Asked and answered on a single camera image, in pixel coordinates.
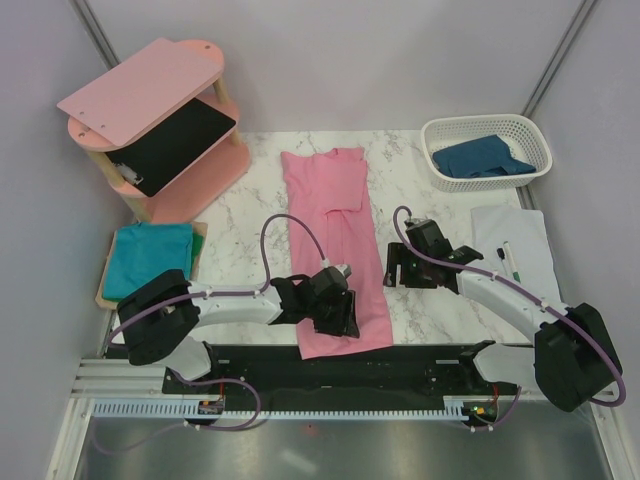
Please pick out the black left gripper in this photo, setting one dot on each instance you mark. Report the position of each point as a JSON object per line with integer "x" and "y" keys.
{"x": 345, "y": 321}

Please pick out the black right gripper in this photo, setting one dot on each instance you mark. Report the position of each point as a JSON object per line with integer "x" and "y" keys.
{"x": 397, "y": 254}

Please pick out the pink t-shirt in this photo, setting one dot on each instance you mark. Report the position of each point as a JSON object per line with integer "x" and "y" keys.
{"x": 329, "y": 193}

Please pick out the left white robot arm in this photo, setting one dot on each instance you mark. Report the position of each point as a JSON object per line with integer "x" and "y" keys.
{"x": 158, "y": 319}

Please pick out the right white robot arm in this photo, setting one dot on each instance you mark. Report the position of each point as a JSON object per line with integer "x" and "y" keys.
{"x": 569, "y": 357}

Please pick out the white green marker pen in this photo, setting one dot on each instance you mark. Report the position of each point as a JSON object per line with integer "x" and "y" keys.
{"x": 507, "y": 257}

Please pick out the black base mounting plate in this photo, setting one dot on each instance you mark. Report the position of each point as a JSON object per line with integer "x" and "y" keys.
{"x": 398, "y": 376}

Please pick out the white folded cloth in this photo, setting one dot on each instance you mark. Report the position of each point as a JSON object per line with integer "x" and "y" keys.
{"x": 525, "y": 232}

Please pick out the blue t-shirt in basket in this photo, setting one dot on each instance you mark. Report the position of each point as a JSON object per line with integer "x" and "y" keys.
{"x": 484, "y": 157}

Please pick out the green folded t-shirt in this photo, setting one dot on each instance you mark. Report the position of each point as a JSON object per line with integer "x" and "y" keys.
{"x": 197, "y": 245}

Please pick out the wooden tray board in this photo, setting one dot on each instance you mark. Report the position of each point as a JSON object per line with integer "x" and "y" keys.
{"x": 200, "y": 230}

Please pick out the white perforated plastic basket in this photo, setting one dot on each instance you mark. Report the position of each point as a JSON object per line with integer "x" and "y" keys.
{"x": 523, "y": 137}

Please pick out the teal folded t-shirt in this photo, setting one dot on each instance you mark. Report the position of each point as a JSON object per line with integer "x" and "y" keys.
{"x": 144, "y": 251}

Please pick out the black tablet on shelf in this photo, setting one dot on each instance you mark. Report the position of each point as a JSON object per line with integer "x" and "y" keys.
{"x": 161, "y": 155}

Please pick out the pink tiered shelf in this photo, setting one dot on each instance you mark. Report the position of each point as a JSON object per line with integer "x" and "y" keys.
{"x": 124, "y": 104}

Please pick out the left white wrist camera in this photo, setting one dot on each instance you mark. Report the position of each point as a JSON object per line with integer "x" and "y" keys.
{"x": 344, "y": 269}

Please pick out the white slotted cable duct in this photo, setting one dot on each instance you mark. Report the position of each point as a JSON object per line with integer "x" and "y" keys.
{"x": 198, "y": 410}

